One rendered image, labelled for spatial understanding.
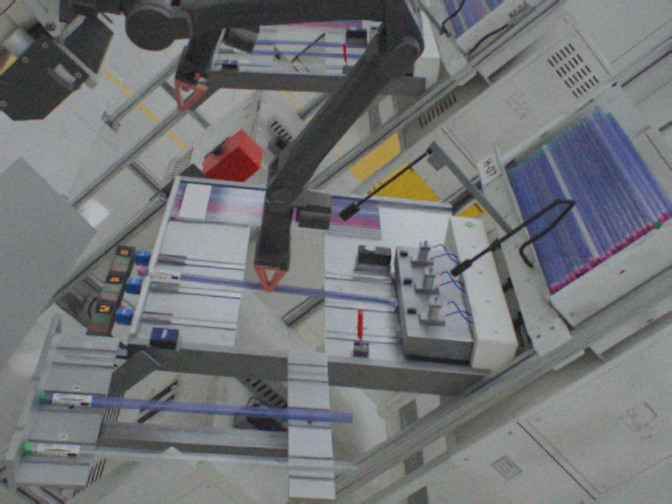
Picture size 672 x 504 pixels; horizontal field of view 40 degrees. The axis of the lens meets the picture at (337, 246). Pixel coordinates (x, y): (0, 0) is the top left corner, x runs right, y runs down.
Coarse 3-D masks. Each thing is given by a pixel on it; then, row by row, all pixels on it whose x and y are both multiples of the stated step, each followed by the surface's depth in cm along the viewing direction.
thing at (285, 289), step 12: (180, 276) 179; (192, 276) 180; (204, 276) 180; (252, 288) 181; (276, 288) 181; (288, 288) 181; (300, 288) 182; (312, 288) 182; (348, 300) 183; (360, 300) 183; (372, 300) 183; (384, 300) 183
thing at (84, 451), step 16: (32, 448) 138; (80, 448) 140; (96, 448) 140; (112, 448) 141; (208, 464) 142; (224, 464) 142; (240, 464) 142; (256, 464) 142; (272, 464) 142; (288, 464) 143; (304, 464) 143; (320, 464) 144; (336, 464) 144; (352, 464) 144
